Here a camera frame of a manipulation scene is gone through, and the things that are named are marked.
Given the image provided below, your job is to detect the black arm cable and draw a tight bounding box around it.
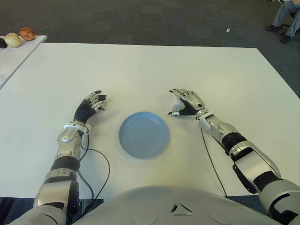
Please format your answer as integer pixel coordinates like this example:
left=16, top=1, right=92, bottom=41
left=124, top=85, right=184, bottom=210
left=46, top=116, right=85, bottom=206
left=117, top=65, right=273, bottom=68
left=200, top=126, right=227, bottom=197
left=76, top=133, right=111, bottom=211

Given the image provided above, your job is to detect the reddish brown bread roll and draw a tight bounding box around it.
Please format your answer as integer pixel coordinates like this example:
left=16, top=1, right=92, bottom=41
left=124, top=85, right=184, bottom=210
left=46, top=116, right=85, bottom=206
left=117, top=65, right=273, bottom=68
left=18, top=27, right=36, bottom=42

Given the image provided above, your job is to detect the seated person in jeans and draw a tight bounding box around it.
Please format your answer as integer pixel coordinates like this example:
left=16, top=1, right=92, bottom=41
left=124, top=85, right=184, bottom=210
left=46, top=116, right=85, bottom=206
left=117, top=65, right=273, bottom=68
left=265, top=0, right=300, bottom=44

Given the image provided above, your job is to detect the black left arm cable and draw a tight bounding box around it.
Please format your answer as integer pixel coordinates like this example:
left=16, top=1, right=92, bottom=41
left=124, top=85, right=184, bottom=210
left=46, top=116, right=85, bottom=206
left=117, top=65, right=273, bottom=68
left=76, top=133, right=111, bottom=211

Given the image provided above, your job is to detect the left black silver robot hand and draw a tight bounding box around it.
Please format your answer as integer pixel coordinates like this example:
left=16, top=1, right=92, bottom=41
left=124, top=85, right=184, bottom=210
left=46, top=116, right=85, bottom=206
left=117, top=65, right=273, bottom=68
left=73, top=90, right=108, bottom=124

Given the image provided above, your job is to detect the white charger block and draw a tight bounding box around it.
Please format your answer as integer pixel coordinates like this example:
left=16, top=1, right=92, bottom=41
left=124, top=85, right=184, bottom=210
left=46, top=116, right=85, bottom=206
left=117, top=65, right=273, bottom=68
left=172, top=95, right=184, bottom=112

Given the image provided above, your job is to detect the beige bread roll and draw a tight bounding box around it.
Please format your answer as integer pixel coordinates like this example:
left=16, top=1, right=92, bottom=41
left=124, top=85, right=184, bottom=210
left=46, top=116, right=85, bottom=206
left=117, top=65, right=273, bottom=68
left=4, top=32, right=23, bottom=48

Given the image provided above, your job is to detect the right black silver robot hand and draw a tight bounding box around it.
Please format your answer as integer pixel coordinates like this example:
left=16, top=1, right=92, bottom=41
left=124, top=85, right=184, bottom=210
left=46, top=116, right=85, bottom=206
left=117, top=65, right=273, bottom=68
left=167, top=88, right=208, bottom=117

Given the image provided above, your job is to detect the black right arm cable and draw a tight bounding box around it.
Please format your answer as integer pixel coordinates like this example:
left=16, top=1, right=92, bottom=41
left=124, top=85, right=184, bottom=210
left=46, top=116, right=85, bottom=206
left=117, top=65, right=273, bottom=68
left=200, top=126, right=227, bottom=197

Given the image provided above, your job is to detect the blue round plate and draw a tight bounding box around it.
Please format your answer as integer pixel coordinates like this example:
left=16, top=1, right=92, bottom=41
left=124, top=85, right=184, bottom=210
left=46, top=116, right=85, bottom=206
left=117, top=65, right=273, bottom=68
left=118, top=112, right=170, bottom=160

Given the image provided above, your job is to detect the grey robot torso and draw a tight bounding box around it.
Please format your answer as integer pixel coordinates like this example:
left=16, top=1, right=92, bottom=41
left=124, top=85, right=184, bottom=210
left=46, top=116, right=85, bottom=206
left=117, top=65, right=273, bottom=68
left=70, top=185, right=279, bottom=225

